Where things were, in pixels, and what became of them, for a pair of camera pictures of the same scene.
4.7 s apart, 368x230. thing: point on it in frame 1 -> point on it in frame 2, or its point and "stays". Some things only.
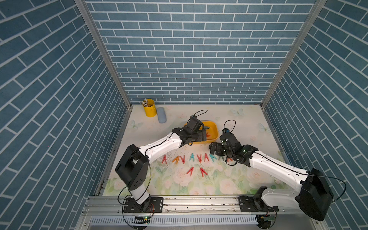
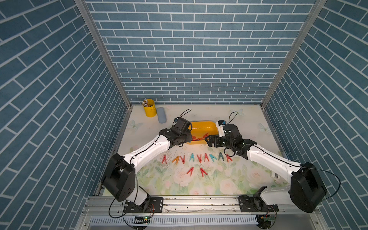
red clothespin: [165, 158] stays
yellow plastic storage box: [212, 133] stays
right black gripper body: [220, 150] -> [221, 142]
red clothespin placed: [200, 158] stays
